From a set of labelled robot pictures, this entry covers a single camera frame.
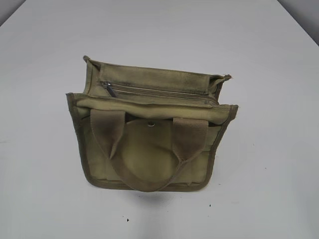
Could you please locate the olive yellow canvas bag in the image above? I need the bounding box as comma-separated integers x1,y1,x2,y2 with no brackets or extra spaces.
67,56,238,192

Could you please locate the metal zipper pull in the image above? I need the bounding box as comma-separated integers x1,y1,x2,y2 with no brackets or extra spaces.
106,82,117,98

